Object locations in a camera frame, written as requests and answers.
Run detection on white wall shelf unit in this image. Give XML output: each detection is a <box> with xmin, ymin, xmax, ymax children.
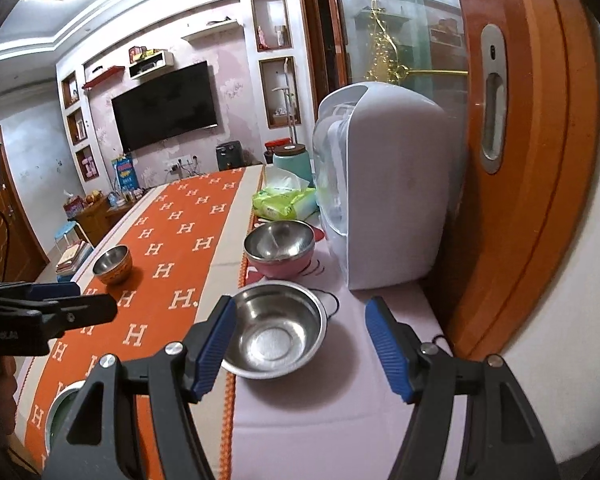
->
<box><xmin>56</xmin><ymin>0</ymin><xmax>314</xmax><ymax>192</ymax></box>

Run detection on small orange steel bowl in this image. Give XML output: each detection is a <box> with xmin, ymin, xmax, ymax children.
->
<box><xmin>92</xmin><ymin>245</ymin><xmax>133</xmax><ymax>286</ymax></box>

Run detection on pink steel bowl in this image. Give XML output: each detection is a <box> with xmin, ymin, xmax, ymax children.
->
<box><xmin>244</xmin><ymin>220</ymin><xmax>315</xmax><ymax>280</ymax></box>

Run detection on orange wooden sliding door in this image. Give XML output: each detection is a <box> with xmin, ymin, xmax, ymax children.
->
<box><xmin>424</xmin><ymin>0</ymin><xmax>600</xmax><ymax>360</ymax></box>

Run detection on teal canister wooden lid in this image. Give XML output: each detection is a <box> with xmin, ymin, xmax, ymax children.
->
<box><xmin>273</xmin><ymin>144</ymin><xmax>313</xmax><ymax>185</ymax></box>

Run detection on large steel bowl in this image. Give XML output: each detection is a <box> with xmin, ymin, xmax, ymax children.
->
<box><xmin>222</xmin><ymin>281</ymin><xmax>340</xmax><ymax>380</ymax></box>

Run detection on brown wooden door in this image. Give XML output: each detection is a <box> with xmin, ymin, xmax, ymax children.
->
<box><xmin>0</xmin><ymin>128</ymin><xmax>50</xmax><ymax>282</ymax></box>

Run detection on white water purifier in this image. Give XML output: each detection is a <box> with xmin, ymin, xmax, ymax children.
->
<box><xmin>312</xmin><ymin>81</ymin><xmax>453</xmax><ymax>290</ymax></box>

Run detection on orange H pattern blanket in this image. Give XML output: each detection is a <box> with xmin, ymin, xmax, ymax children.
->
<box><xmin>16</xmin><ymin>166</ymin><xmax>262</xmax><ymax>468</ymax></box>

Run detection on green ceramic plate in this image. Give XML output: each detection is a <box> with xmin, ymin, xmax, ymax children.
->
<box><xmin>44</xmin><ymin>380</ymin><xmax>85</xmax><ymax>454</ymax></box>

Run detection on black wall television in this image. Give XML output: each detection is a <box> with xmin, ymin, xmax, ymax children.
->
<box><xmin>111</xmin><ymin>62</ymin><xmax>218</xmax><ymax>153</ymax></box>

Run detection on green tissue pack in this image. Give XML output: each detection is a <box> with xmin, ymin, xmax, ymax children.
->
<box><xmin>251</xmin><ymin>165</ymin><xmax>317</xmax><ymax>221</ymax></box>

